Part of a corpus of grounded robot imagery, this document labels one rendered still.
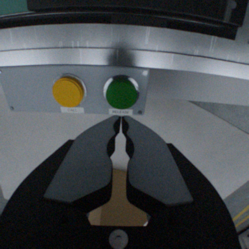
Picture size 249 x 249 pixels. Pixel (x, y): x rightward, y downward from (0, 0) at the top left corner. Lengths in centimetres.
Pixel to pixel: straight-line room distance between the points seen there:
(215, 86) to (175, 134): 14
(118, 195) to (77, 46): 34
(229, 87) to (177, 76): 13
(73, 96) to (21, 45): 9
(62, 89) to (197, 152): 38
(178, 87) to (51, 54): 24
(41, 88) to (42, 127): 19
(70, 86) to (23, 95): 8
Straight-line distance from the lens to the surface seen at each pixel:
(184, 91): 32
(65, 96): 19
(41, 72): 21
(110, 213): 37
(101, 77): 19
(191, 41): 20
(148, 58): 18
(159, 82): 30
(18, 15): 25
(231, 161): 56
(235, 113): 172
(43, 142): 43
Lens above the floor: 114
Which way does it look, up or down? 57 degrees down
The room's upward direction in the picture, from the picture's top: 179 degrees clockwise
